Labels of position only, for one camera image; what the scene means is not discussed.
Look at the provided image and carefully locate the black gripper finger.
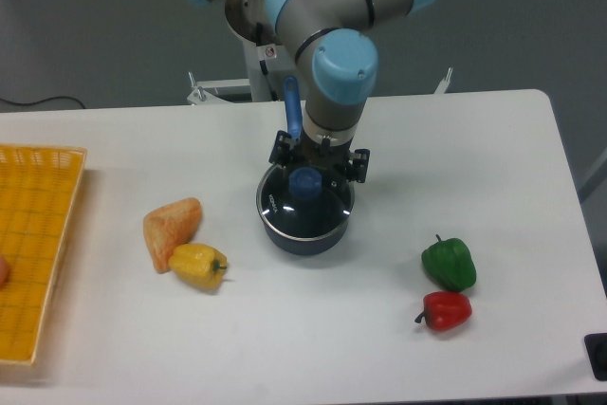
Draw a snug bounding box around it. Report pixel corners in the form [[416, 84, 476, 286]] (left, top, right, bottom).
[[268, 130, 304, 171], [333, 149, 370, 183]]

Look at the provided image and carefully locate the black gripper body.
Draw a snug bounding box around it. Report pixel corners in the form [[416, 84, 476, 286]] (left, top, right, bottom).
[[300, 134, 352, 175]]

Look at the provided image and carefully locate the glass lid blue knob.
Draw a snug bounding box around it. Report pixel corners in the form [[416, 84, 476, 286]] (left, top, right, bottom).
[[256, 157, 356, 240]]

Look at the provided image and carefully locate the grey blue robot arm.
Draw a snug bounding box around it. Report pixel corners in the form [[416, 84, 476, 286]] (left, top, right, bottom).
[[199, 0, 434, 182]]

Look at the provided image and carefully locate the dark blue saucepan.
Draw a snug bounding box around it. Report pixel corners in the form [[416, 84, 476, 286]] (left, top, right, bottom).
[[256, 75, 356, 257]]

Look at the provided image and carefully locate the green toy bell pepper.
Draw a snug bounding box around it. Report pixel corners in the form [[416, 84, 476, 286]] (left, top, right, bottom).
[[421, 234, 477, 292]]

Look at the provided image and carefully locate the toy bread piece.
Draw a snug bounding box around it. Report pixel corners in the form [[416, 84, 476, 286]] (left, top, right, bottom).
[[143, 197, 203, 273]]

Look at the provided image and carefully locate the yellow toy bell pepper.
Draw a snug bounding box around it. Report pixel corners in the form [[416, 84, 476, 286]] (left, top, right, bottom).
[[169, 243, 229, 291]]

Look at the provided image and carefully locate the red toy bell pepper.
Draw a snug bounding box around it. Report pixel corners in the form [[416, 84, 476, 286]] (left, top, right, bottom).
[[414, 291, 472, 332]]

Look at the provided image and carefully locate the yellow woven basket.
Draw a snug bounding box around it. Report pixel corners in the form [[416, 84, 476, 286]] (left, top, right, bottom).
[[1, 143, 87, 365]]

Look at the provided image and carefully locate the black table edge device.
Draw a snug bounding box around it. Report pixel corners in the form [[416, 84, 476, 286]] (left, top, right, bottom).
[[584, 333, 607, 381]]

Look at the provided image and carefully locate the white metal base frame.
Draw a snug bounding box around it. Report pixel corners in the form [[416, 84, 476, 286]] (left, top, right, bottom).
[[186, 67, 454, 105]]

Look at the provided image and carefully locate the black floor cable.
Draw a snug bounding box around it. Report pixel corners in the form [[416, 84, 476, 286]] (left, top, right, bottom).
[[0, 96, 87, 109]]

